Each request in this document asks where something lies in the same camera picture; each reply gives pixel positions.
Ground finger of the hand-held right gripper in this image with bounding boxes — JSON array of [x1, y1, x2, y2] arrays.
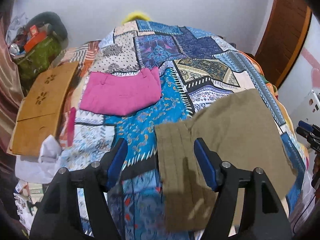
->
[[296, 120, 320, 140]]

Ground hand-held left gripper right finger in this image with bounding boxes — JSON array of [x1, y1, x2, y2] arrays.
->
[[194, 137, 293, 240]]

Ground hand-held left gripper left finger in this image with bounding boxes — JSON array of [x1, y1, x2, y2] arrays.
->
[[29, 138, 128, 240]]

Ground olive khaki pants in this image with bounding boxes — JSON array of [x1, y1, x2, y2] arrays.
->
[[154, 89, 297, 232]]

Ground folded pink pants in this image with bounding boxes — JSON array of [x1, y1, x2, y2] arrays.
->
[[79, 67, 162, 116]]

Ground white cloth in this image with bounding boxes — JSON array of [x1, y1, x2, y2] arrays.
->
[[14, 134, 63, 184]]

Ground patchwork printed blanket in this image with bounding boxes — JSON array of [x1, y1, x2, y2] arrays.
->
[[15, 19, 310, 240]]

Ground carved wooden board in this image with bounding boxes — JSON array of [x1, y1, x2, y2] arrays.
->
[[10, 61, 80, 156]]

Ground brown wooden door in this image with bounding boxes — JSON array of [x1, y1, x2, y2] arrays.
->
[[254, 0, 313, 88]]

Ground green printed bag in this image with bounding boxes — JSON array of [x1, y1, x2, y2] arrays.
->
[[14, 37, 63, 90]]

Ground pink satin curtain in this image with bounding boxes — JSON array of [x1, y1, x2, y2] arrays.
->
[[0, 10, 25, 153]]

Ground yellow fluffy pillow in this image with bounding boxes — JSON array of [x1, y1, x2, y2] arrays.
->
[[120, 11, 153, 26]]

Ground orange box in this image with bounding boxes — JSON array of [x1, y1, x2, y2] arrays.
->
[[23, 25, 48, 52]]

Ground dark grey cushion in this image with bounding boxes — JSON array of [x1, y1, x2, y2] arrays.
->
[[25, 11, 69, 43]]

